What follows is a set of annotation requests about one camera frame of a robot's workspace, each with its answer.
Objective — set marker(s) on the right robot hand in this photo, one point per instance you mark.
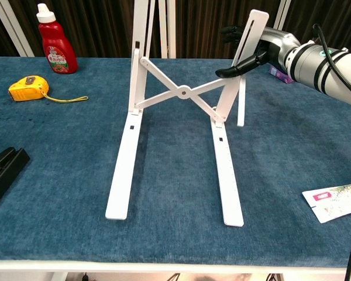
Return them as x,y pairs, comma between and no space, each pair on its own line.
276,47

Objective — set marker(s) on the white folding laptop stand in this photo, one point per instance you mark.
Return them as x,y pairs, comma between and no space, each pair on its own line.
120,175

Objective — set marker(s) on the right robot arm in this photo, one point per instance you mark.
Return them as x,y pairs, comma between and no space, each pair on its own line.
324,70

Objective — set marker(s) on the purple tissue pack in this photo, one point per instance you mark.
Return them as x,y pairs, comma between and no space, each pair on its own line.
278,74

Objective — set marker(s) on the white floral toothpaste tube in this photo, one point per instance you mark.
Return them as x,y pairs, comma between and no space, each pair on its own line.
330,205

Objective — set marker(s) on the blue velvet tablecloth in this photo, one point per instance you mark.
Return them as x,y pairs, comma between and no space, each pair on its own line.
175,190

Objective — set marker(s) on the red ketchup bottle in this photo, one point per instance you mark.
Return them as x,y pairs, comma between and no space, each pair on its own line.
57,41

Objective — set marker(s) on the yellow tape measure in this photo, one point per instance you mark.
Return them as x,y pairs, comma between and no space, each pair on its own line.
29,89

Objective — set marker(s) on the black stapler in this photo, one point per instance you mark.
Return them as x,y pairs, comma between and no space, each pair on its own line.
8,169

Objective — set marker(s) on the white frame post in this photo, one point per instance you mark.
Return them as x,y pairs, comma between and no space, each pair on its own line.
282,14
13,29
163,29

